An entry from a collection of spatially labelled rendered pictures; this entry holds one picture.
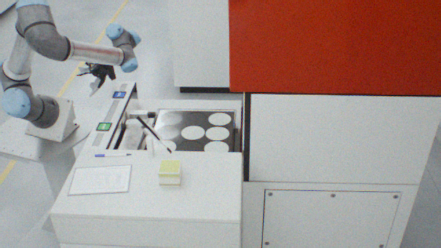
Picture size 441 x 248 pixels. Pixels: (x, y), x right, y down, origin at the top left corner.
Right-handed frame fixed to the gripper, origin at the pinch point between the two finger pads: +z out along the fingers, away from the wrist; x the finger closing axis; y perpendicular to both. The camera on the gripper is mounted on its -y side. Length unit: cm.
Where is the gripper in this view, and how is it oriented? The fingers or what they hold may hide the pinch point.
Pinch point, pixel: (83, 87)
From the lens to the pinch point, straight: 216.5
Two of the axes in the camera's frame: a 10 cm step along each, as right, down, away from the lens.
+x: 5.6, 7.0, -4.4
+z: -7.6, 6.5, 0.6
